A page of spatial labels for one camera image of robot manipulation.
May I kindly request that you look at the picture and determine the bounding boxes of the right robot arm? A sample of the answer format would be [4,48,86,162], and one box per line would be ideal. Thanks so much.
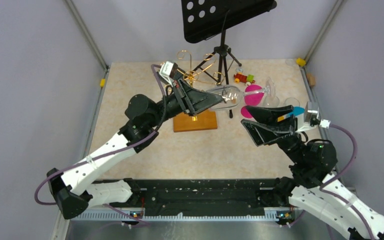
[241,102,384,240]

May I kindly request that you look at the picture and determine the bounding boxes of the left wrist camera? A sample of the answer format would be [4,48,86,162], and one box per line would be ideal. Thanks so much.
[159,60,178,85]

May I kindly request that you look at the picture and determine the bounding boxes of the gold wine glass rack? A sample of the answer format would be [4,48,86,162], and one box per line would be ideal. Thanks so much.
[157,53,222,133]

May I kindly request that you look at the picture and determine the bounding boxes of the clear front wine glass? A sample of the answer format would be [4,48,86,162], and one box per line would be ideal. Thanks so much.
[262,96,280,108]

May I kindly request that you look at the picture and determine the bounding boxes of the pink plastic wine glass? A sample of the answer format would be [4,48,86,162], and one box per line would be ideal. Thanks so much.
[240,84,265,118]

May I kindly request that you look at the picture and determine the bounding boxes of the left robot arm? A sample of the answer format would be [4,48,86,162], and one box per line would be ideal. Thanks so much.
[47,80,223,220]

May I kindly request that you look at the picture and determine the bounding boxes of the blue plastic wine glass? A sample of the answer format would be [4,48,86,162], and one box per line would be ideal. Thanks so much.
[285,106,305,119]

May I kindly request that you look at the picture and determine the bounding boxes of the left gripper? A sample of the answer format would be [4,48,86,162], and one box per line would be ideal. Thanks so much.
[148,78,224,128]

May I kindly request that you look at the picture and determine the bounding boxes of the yellow corner clip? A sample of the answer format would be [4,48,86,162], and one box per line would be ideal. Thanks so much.
[295,57,307,67]

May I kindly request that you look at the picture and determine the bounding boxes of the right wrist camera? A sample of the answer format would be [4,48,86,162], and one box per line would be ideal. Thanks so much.
[295,101,331,133]

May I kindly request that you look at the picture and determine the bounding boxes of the yellow left edge clip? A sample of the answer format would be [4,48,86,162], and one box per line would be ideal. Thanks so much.
[99,78,106,88]

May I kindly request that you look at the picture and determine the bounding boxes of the brown wooden block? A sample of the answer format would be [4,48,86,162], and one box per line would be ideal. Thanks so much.
[306,73,317,88]

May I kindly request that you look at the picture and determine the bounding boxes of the colourful toy train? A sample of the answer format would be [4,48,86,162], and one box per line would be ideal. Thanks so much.
[233,72,256,86]

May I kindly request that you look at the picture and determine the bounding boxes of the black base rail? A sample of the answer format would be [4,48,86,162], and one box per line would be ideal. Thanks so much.
[109,178,298,225]

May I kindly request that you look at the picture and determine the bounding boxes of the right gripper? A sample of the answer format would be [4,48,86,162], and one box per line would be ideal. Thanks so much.
[240,104,304,164]

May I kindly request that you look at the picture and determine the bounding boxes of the clear back wine glass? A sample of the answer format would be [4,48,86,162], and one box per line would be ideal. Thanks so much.
[207,77,276,112]

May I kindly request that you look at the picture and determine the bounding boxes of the black music stand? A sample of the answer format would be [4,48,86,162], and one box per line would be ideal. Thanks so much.
[180,0,278,119]

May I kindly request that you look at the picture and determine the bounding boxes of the yellow plastic wine glass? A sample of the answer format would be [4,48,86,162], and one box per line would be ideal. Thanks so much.
[277,114,289,122]

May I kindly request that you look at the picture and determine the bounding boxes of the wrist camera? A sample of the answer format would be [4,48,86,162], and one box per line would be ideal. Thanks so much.
[159,60,178,85]
[295,101,331,133]

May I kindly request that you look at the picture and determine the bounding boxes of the clear wine glass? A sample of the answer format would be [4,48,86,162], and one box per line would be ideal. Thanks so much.
[283,97,301,108]
[207,77,276,112]
[262,96,280,108]

